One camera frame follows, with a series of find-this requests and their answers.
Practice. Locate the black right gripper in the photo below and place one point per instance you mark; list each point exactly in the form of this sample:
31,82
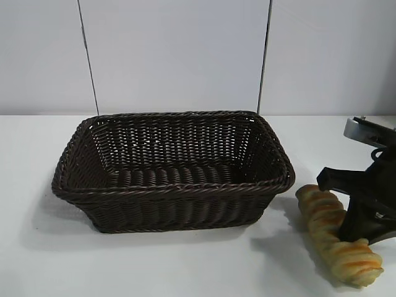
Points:
383,188

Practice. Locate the long twisted golden bread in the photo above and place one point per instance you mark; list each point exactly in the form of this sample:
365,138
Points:
321,213

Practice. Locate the dark brown wicker basket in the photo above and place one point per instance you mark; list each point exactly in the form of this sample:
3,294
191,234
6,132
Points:
173,207

